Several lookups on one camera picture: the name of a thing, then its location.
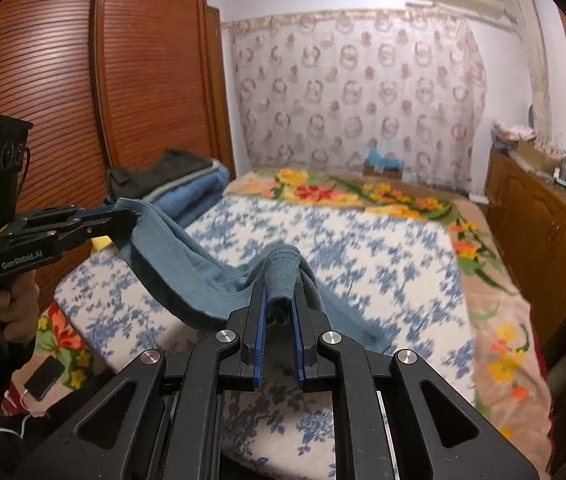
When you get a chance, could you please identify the white charging cable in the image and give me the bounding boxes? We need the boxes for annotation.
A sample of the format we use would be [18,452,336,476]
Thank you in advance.
[0,387,34,443]

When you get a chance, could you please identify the cardboard box on cabinet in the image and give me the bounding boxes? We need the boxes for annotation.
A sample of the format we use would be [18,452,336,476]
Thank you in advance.
[514,140,566,174]

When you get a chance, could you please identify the person's left hand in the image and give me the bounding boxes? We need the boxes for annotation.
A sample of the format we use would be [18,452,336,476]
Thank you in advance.
[0,271,40,344]

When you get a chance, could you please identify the black phone on bed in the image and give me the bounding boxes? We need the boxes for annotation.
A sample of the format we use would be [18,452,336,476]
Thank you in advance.
[25,356,65,401]

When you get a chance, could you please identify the brown louvered wardrobe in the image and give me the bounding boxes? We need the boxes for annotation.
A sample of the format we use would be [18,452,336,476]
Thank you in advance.
[0,0,238,311]

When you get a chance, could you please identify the pink circle patterned curtain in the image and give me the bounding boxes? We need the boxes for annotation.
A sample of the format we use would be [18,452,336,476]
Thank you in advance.
[226,9,487,191]

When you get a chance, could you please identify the brown wooden cabinet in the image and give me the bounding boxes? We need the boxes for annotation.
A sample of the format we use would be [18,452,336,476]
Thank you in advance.
[486,151,566,366]

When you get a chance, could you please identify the teal blue shorts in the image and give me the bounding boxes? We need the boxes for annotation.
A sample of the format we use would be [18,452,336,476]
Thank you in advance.
[113,198,394,353]

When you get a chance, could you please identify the colourful floral beige blanket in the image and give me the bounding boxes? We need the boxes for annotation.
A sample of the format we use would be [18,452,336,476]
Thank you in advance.
[1,169,552,474]

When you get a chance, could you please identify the black folded pants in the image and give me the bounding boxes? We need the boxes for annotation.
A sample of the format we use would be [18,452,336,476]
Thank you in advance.
[105,148,213,200]

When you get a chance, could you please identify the grey folded garment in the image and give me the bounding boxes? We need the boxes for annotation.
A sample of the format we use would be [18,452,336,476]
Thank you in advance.
[143,159,221,203]

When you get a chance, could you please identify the blue folded jeans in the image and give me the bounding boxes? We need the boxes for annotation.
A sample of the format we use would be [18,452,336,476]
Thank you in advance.
[150,164,230,228]

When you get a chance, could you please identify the box with blue cloth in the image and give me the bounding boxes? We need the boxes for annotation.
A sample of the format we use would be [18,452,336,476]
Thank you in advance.
[363,148,403,180]

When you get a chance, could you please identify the stack of papers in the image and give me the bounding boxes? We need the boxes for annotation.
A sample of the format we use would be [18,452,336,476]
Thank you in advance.
[491,120,537,152]

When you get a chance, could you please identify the blue floral white quilt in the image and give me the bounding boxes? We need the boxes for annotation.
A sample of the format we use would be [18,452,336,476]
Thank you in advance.
[53,194,478,480]

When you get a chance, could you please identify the beige tied side curtain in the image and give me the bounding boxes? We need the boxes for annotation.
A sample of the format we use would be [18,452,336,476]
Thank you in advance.
[508,0,552,141]

